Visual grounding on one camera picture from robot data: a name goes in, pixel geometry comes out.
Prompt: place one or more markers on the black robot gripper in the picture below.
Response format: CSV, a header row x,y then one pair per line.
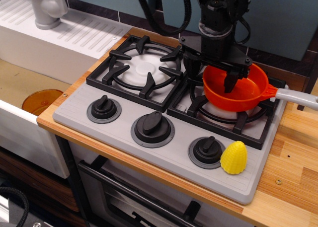
x,y
218,49

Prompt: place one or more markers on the orange pot with grey handle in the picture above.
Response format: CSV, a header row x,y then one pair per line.
x,y
249,92

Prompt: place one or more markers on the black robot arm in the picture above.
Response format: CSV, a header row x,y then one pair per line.
x,y
218,14

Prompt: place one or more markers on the white right burner disc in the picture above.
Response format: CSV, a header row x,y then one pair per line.
x,y
209,112

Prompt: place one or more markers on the white burner disc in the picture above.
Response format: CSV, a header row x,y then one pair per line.
x,y
209,112
139,68

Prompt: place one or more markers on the black left burner grate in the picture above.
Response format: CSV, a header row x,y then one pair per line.
x,y
104,76

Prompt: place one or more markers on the black burner grate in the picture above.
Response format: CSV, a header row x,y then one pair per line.
x,y
255,127
104,76

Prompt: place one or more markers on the black right burner grate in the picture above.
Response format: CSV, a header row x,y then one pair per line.
x,y
255,127

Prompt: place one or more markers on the white left burner disc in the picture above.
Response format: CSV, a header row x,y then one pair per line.
x,y
139,68

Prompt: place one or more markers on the grey toy stove top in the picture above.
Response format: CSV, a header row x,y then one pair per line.
x,y
172,157

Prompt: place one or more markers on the black right stove knob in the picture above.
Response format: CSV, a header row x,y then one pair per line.
x,y
206,152

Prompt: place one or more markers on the black stove knob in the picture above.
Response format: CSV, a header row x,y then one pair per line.
x,y
152,130
206,152
103,110

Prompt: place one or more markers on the black middle stove knob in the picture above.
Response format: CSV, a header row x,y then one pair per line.
x,y
152,130

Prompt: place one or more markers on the yellow toy corn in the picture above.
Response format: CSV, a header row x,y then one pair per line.
x,y
234,158

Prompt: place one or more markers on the black left stove knob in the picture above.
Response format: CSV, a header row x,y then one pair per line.
x,y
103,110

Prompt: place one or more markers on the toy oven door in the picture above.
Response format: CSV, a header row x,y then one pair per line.
x,y
130,199

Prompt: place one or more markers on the grey toy faucet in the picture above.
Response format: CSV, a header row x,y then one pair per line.
x,y
48,13

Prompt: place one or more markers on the orange plastic plate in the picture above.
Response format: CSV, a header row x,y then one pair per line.
x,y
39,101

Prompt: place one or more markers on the white toy sink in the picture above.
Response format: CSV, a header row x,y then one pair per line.
x,y
31,60

